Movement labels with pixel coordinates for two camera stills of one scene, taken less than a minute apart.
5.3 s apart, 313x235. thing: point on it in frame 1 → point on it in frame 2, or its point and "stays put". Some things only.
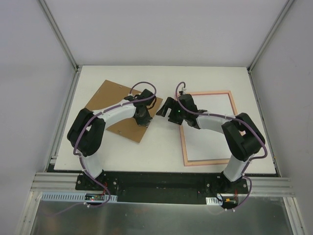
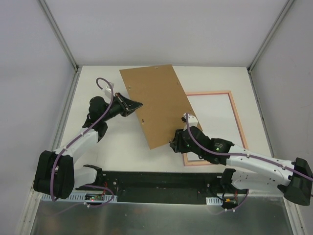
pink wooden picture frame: (210, 161) stays put
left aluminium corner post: (58, 35) stays put
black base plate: (162, 187) stays put
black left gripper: (143, 118) → (122, 105)
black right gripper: (171, 111) → (178, 141)
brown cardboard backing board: (110, 93) → (165, 102)
